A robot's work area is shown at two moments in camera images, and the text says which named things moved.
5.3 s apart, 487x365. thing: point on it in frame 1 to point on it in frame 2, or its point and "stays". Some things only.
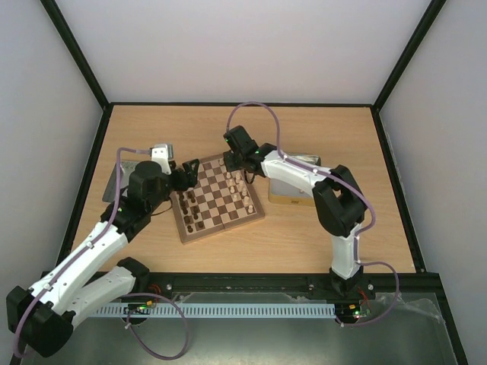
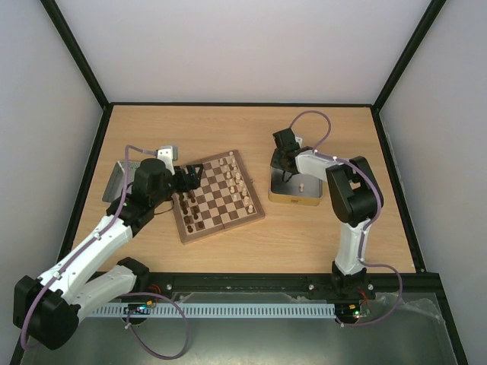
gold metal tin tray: (281, 193) stays
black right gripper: (231, 162) to (284, 160)
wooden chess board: (222, 198) stays
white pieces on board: (240, 187) stays
